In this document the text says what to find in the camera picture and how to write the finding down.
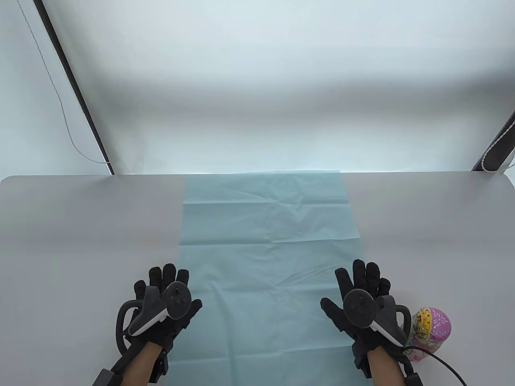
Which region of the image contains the person's left hand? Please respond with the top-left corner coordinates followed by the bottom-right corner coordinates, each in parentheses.
top-left (134, 263), bottom-right (203, 355)

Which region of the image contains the person's right hand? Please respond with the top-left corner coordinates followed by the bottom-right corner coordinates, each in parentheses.
top-left (321, 259), bottom-right (408, 355)

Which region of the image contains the light blue gift wrapping paper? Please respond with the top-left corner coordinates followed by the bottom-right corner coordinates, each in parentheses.
top-left (166, 171), bottom-right (377, 386)

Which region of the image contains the colourful painted nesting doll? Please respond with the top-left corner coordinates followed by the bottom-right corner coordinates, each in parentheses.
top-left (404, 307), bottom-right (452, 363)

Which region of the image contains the person's right forearm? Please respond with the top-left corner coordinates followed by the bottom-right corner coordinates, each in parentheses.
top-left (367, 347), bottom-right (408, 386)

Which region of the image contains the black and white controller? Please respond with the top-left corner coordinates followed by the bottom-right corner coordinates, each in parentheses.
top-left (342, 289), bottom-right (412, 347)
top-left (116, 281), bottom-right (192, 355)

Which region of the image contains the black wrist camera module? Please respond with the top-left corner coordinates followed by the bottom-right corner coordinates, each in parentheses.
top-left (150, 349), bottom-right (169, 383)
top-left (352, 341), bottom-right (373, 379)

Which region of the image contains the black cable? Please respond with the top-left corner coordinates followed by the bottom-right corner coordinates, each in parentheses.
top-left (402, 347), bottom-right (470, 386)

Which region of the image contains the black frame pole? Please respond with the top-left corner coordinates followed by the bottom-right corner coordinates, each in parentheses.
top-left (33, 0), bottom-right (115, 175)
top-left (471, 109), bottom-right (515, 172)

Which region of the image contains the white beaded cord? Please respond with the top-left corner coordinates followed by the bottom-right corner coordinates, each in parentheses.
top-left (480, 119), bottom-right (515, 174)

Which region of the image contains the thin white cord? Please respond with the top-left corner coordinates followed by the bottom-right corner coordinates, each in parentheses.
top-left (16, 0), bottom-right (111, 164)

